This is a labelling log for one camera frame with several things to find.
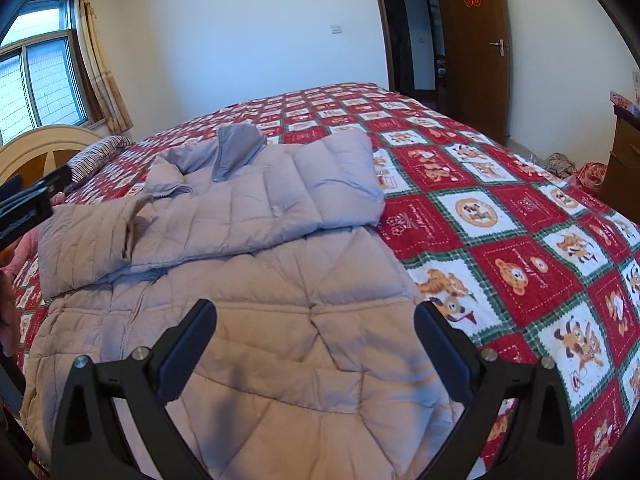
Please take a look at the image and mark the beige curtain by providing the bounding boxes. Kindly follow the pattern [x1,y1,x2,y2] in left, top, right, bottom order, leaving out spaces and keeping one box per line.
[71,0,133,133]

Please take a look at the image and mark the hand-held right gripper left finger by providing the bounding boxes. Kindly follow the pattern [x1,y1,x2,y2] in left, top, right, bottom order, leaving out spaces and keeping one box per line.
[52,300,218,480]

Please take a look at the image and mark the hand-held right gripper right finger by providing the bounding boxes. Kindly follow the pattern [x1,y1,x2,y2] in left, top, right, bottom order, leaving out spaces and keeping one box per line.
[414,300,578,480]

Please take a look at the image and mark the cream wooden headboard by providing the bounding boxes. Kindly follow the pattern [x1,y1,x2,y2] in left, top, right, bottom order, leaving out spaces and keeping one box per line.
[0,125,103,181]

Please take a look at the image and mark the pink cloth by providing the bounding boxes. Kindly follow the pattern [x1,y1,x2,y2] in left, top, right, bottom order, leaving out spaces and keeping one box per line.
[7,192,66,281]

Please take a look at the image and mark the brown wooden door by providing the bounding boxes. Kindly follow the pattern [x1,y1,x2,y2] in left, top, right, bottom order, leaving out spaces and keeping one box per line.
[434,0,512,147]

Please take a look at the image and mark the striped pillow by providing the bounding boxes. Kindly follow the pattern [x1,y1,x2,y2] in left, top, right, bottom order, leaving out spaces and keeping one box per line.
[65,135,135,181]

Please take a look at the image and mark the grey puffer down jacket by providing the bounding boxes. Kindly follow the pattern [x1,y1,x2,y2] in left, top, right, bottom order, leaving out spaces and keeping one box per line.
[20,124,468,480]

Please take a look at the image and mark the small boxes on cabinet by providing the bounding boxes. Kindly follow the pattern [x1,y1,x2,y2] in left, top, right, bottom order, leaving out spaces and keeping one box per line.
[609,72,640,116]

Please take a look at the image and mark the grey clothes pile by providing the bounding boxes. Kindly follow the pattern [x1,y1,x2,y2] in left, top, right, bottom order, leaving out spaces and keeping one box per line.
[541,152,577,178]

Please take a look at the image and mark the window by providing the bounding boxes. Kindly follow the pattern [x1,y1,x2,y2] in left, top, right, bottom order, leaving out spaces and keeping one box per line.
[0,0,93,146]

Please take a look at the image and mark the brown wooden cabinet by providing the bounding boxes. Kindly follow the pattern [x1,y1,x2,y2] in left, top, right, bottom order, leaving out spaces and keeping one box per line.
[600,105,640,211]

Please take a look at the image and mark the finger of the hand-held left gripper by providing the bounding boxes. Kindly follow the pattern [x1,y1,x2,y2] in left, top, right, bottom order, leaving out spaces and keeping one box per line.
[0,164,74,252]

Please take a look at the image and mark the red checked printed bed quilt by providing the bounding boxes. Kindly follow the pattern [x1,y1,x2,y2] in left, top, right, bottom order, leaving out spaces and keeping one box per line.
[0,81,640,480]

